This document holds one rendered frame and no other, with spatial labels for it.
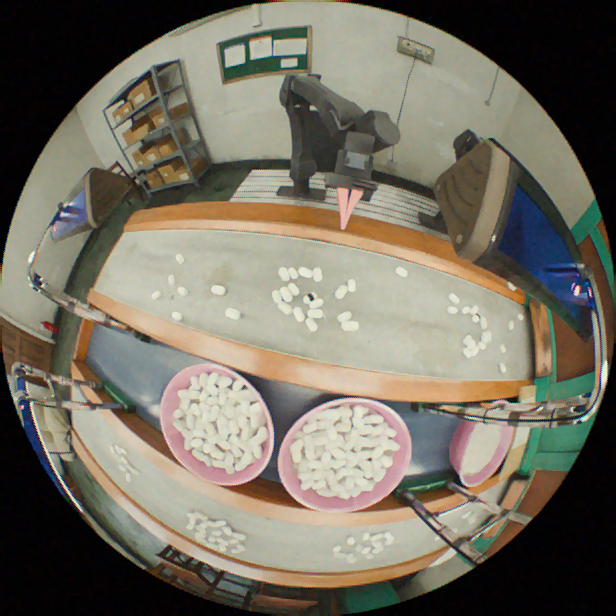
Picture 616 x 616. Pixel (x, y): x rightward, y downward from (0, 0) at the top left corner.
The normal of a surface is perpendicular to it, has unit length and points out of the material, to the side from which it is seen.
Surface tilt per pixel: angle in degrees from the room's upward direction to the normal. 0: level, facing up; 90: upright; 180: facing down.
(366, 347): 0
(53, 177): 90
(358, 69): 90
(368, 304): 0
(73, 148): 90
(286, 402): 0
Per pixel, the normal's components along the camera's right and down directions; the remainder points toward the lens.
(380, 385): 0.00, -0.34
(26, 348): 0.98, 0.18
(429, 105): -0.18, 0.92
